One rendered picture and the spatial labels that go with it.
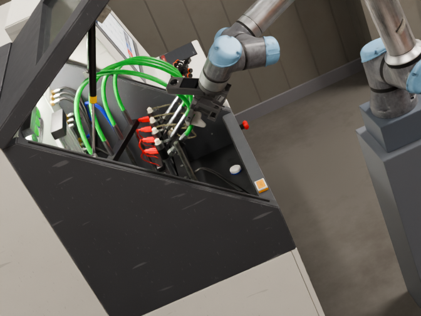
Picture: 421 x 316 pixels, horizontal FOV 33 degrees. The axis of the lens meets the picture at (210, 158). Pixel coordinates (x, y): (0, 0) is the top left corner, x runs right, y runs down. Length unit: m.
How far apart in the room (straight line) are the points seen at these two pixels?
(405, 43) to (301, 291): 0.79
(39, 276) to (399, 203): 1.17
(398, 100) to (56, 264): 1.15
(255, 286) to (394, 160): 0.60
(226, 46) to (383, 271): 1.59
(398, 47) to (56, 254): 1.11
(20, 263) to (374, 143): 1.18
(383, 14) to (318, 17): 2.35
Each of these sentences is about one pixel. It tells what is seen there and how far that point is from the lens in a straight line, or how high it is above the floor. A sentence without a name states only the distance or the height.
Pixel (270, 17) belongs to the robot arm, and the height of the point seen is 1.40.
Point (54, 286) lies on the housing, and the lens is 2.05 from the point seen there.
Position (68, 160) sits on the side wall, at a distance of 1.83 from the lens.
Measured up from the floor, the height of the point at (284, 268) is 0.74.
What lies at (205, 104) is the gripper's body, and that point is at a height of 1.29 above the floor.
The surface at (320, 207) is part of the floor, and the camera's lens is 3.52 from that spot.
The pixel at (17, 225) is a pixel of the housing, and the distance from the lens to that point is 1.93.
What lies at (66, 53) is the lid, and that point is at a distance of 1.69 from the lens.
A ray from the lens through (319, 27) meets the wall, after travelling 4.38.
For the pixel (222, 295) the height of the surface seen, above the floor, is 0.74.
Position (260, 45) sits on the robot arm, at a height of 1.40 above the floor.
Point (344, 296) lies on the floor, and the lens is 3.04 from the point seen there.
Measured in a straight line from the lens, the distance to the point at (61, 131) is 2.19.
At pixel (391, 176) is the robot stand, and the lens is 2.33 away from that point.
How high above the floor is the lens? 2.11
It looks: 30 degrees down
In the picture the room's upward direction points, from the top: 25 degrees counter-clockwise
